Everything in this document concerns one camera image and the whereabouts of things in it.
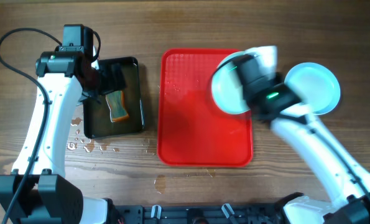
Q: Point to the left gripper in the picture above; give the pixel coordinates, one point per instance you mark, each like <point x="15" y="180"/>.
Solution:
<point x="110" y="84"/>

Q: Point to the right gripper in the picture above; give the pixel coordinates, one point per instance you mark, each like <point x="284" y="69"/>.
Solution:
<point x="272" y="78"/>

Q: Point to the green orange sponge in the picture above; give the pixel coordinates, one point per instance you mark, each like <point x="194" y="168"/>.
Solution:
<point x="116" y="105"/>

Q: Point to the light blue plate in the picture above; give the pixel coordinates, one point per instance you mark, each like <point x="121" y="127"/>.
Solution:
<point x="226" y="89"/>
<point x="316" y="85"/>

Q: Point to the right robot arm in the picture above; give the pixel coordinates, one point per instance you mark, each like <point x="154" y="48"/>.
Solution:
<point x="346" y="182"/>

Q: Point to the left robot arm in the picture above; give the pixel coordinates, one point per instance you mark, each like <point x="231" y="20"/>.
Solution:
<point x="36" y="190"/>

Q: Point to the black water tray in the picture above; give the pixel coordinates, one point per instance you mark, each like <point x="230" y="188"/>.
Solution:
<point x="97" y="122"/>

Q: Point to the red plastic tray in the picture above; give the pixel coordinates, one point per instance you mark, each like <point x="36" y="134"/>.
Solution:
<point x="192" y="130"/>

